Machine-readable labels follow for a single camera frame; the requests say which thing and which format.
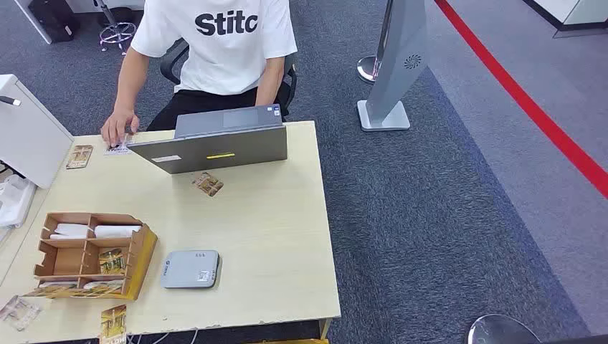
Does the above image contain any chrome dome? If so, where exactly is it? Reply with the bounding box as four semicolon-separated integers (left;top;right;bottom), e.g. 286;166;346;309
466;313;543;344

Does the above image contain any yellow floor tape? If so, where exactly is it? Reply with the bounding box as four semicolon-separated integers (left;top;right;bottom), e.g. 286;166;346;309
247;338;330;344

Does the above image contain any chrome stool base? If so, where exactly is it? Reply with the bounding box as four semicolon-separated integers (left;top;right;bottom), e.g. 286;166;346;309
92;0;138;55

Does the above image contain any black office chair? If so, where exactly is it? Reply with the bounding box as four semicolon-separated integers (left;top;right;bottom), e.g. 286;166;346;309
159;37;298;118

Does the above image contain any person's right hand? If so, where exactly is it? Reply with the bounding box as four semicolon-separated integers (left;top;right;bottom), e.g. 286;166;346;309
100;107;141;148

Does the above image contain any chrome stanchion base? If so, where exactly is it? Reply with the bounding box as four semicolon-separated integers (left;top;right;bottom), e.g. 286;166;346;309
356;0;395;85

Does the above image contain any gold key card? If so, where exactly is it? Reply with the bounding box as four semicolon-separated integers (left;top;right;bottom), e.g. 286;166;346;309
98;248;127;277
65;144;94;171
192;171;224;198
100;305;128;344

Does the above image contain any cardboard organizer box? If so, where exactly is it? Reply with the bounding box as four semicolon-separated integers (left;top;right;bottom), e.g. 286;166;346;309
24;212;158;302

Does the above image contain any white cabinet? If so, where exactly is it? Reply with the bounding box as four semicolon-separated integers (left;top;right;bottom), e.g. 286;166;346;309
522;0;608;39

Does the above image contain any white card stack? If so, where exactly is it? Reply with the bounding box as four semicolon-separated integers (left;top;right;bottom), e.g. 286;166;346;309
49;223;91;241
94;224;143;239

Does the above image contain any grey laptop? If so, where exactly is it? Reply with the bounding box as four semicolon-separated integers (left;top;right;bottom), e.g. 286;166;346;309
127;103;289;175

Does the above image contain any white plastic tray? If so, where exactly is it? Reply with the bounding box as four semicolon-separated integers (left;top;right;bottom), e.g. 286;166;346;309
0;174;37;229

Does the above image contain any person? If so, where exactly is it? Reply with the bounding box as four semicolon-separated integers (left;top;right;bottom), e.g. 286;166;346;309
100;0;299;148

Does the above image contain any pale ID card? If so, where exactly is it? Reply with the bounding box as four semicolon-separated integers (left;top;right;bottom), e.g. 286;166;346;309
104;138;135;156

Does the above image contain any grey card reader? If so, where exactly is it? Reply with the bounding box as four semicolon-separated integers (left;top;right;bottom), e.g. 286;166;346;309
160;250;223;290

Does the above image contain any white box device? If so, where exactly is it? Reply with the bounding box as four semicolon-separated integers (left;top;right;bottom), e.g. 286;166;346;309
0;74;75;190

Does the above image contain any black bag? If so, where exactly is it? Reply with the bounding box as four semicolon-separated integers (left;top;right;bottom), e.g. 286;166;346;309
27;0;81;44

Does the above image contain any grey kiosk stand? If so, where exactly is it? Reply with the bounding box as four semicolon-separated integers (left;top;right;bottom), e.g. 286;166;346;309
356;0;431;133

